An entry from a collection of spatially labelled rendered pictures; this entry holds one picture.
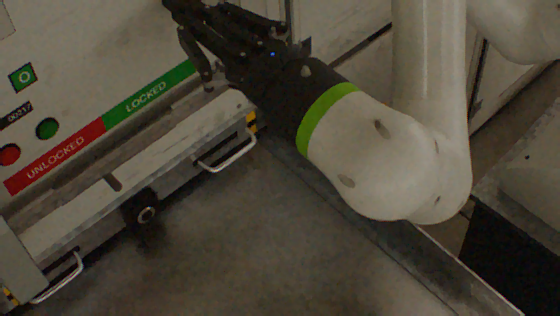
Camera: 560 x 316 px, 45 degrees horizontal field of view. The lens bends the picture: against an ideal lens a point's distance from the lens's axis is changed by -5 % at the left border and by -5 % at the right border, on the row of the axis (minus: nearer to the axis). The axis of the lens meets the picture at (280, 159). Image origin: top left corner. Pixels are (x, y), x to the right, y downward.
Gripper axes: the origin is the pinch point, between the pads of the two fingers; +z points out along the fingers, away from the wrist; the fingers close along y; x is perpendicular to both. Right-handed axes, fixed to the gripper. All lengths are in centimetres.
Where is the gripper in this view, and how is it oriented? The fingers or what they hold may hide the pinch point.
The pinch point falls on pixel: (181, 6)
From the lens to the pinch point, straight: 89.7
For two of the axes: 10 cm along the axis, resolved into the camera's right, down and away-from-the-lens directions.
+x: -0.5, -6.0, -8.0
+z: -6.7, -5.8, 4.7
